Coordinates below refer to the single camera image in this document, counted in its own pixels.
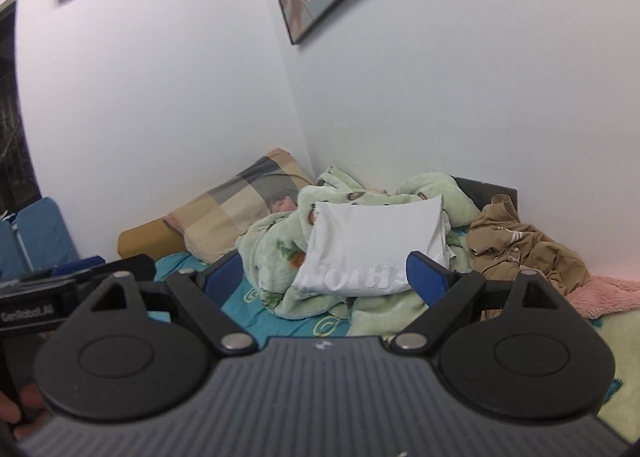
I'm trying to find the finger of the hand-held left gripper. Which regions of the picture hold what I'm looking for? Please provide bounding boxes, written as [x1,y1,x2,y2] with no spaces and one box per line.
[52,258,107,279]
[79,253,157,284]

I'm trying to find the plaid beige pillow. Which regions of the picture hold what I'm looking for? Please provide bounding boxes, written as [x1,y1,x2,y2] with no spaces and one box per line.
[165,148,317,266]

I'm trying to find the pale green plush blanket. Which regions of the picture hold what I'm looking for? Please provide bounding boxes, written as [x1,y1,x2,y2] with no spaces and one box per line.
[592,309,640,444]

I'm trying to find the dark window with grille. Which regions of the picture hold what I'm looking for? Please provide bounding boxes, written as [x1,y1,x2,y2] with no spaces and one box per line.
[0,0,44,218]

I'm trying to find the person's left hand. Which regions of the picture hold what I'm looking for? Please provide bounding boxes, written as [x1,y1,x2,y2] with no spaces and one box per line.
[0,381,53,443]

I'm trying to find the blue covered chair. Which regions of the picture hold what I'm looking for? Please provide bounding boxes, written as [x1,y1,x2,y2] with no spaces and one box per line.
[0,219,26,281]
[12,197,81,274]

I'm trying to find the pink fluffy blanket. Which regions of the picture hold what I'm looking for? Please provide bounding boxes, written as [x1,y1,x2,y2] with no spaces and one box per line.
[567,276,640,321]

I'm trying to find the brown crumpled clothes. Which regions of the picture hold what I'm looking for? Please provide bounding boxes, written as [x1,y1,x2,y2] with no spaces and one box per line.
[467,194,592,311]

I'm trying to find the bed with teal printed sheet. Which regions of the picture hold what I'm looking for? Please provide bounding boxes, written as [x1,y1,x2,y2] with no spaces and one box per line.
[150,252,392,344]

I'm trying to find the white t-shirt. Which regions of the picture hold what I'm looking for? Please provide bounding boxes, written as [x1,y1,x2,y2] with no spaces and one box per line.
[290,195,456,298]

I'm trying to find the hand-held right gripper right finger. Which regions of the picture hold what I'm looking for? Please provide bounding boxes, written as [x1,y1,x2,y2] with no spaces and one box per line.
[389,250,568,357]

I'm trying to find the green cartoon print blanket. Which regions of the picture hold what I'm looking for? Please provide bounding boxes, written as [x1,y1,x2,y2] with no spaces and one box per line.
[235,167,482,338]

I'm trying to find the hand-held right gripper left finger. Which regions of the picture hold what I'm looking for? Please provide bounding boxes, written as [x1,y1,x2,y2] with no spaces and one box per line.
[75,250,257,357]

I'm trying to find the dark grey bed board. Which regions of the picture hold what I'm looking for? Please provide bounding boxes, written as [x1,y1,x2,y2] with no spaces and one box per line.
[452,176,520,228]

